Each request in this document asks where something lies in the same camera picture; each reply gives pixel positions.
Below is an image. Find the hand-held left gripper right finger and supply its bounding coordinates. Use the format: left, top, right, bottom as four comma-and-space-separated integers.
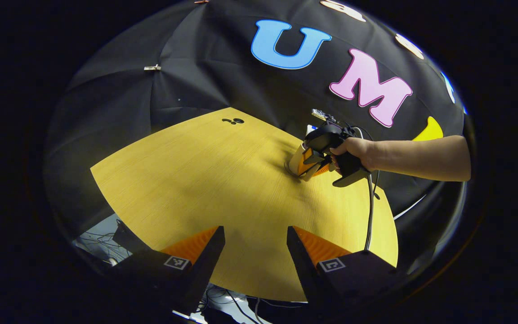
286, 225, 401, 313

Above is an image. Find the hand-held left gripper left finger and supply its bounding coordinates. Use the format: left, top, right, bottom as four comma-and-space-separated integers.
108, 226, 226, 315

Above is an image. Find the cream cup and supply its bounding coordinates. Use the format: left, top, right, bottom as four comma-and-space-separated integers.
287, 143, 322, 183

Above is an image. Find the wooden desktop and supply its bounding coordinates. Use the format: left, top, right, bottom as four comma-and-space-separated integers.
89, 107, 399, 303

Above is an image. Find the white strip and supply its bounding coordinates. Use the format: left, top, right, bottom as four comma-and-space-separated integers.
393, 193, 427, 221

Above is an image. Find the black backdrop cloth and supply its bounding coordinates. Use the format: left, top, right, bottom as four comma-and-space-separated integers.
43, 0, 471, 234

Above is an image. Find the black cable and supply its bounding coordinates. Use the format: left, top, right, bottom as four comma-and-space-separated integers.
353, 127, 382, 252

